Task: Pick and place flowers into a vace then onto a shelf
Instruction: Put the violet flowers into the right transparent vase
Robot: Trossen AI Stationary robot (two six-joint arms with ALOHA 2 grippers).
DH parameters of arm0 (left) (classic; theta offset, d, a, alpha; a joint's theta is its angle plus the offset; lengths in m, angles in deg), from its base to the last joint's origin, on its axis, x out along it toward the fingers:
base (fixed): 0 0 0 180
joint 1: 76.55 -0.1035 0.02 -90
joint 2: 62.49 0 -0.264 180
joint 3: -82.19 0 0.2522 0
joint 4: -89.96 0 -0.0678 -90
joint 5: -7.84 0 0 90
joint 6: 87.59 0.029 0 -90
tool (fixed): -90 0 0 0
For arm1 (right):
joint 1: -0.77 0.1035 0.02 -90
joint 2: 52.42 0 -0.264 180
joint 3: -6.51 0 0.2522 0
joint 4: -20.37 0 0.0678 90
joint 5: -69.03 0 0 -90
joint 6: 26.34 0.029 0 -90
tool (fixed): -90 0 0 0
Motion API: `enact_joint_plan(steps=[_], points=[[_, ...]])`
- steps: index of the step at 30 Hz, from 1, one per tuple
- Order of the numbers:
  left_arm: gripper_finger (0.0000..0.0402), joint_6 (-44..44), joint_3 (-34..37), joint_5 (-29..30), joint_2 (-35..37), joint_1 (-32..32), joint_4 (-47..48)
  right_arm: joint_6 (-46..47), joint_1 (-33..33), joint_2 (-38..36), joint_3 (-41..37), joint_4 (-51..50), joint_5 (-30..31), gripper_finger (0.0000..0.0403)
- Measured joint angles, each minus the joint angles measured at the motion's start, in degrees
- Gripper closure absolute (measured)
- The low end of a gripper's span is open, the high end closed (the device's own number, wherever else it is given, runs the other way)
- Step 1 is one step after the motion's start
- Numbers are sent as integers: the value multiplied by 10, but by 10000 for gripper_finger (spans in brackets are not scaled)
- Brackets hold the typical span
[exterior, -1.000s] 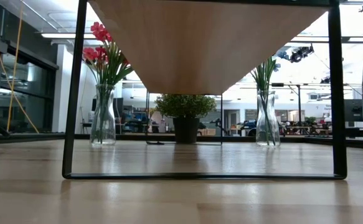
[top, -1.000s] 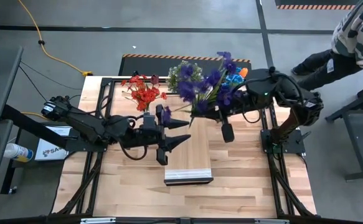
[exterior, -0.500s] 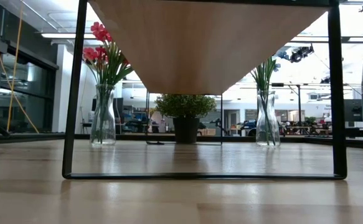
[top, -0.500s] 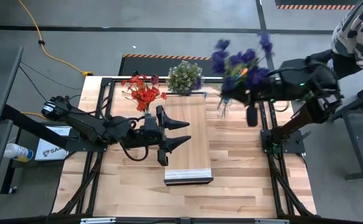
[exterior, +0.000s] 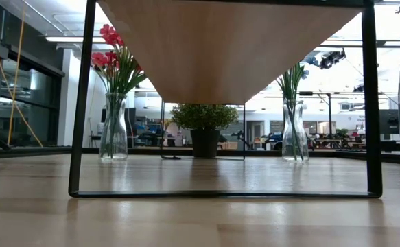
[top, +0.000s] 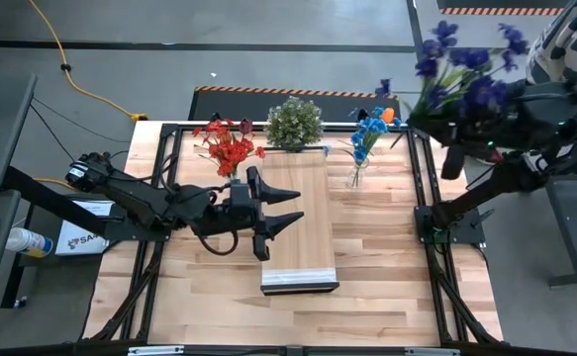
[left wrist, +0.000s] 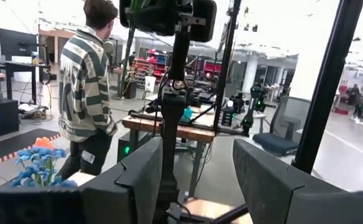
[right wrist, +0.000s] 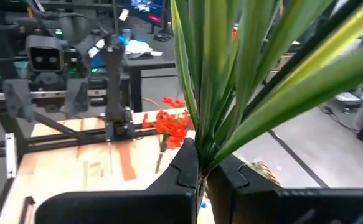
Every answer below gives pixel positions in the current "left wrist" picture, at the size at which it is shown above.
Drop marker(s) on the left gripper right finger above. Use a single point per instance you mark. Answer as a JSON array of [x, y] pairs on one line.
[[271, 199]]

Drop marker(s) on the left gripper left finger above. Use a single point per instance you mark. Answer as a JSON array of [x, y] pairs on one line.
[[122, 199]]

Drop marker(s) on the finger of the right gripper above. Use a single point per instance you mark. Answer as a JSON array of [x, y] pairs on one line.
[[156, 21], [203, 31]]

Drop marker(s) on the blue artificial flower stem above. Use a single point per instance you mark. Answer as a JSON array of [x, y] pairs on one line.
[[41, 155]]

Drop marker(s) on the orange artificial tulip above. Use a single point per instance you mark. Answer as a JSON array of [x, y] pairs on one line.
[[43, 143]]

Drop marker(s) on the black background robot arm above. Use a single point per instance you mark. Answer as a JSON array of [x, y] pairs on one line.
[[249, 121]]

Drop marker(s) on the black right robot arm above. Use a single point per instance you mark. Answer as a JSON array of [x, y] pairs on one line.
[[172, 124]]

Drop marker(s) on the red storage shelves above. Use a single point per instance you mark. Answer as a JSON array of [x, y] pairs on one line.
[[156, 60]]

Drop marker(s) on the grey chair blue seat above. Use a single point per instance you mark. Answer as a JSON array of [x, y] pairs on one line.
[[274, 143]]

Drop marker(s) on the black computer green light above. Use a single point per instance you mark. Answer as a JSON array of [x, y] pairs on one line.
[[125, 143]]

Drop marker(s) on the wooden robot station table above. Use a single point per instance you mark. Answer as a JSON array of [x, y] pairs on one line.
[[196, 133]]

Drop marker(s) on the person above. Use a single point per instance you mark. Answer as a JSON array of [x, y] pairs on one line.
[[354, 93], [81, 93]]

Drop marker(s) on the black mat striped edge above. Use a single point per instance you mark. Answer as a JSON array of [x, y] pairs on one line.
[[10, 144]]

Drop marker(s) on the black computer monitor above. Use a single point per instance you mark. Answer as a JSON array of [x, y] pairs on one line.
[[17, 43]]

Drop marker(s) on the black desk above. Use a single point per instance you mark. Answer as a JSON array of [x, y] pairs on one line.
[[22, 64]]

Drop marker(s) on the black computer tower blue lights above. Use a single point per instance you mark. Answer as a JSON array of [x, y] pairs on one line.
[[0, 118]]

